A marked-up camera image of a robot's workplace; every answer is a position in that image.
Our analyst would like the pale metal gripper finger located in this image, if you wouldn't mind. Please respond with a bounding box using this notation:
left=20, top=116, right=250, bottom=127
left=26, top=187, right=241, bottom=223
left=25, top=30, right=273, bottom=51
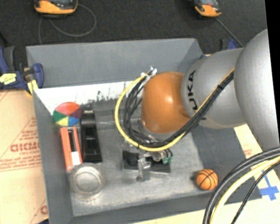
left=134, top=157, right=153, bottom=182

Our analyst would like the black box-shaped object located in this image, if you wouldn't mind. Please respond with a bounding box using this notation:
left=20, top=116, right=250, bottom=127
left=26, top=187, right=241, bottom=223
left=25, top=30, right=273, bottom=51
left=120, top=145, right=172, bottom=179

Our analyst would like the clear glass cup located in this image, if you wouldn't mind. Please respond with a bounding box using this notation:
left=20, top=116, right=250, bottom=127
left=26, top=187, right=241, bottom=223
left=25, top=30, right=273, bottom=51
left=67, top=161, right=108, bottom=204

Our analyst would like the orange toy basketball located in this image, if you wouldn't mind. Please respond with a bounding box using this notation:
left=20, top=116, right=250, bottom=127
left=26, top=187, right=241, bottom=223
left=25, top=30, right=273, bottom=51
left=194, top=167, right=220, bottom=192

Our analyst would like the black tape dispenser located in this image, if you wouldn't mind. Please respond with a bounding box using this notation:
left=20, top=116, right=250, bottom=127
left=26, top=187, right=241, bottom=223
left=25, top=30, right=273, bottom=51
left=78, top=109, right=103, bottom=165

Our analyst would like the orange flat box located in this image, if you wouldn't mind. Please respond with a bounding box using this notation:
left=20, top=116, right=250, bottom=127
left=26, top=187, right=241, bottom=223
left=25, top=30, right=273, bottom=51
left=59, top=126, right=84, bottom=172

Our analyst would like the multicoloured ball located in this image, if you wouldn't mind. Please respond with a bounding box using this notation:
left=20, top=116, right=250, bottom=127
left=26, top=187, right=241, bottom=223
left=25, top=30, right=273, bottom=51
left=51, top=100, right=84, bottom=129

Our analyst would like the grey metal bin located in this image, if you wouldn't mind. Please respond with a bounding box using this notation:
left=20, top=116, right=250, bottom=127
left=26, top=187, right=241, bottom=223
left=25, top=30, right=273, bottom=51
left=25, top=23, right=264, bottom=224

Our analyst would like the brown cardboard board, red print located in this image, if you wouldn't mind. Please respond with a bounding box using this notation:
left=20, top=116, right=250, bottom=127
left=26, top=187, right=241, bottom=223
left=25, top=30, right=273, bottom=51
left=0, top=86, right=50, bottom=224

